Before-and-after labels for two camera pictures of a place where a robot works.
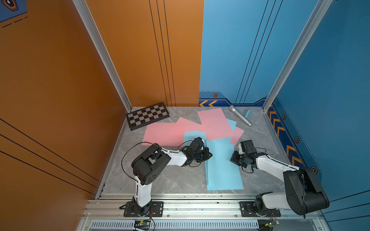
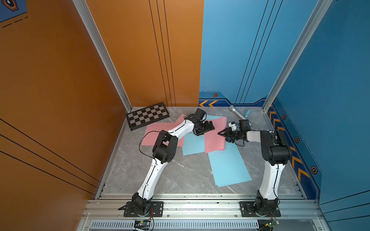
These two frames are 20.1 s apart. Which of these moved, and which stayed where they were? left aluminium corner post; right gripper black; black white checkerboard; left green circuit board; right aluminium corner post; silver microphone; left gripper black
Moved: left gripper black; right gripper black
Stayed: left green circuit board; left aluminium corner post; black white checkerboard; silver microphone; right aluminium corner post
